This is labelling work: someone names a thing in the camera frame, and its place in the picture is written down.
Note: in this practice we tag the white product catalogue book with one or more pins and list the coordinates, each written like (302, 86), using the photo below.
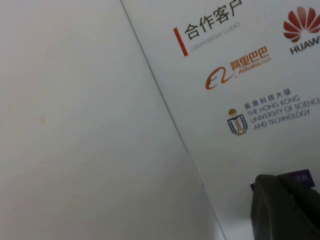
(125, 100)

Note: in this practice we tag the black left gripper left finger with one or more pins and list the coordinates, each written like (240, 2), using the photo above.
(272, 215)

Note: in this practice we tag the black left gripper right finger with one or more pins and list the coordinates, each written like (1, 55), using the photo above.
(306, 200)

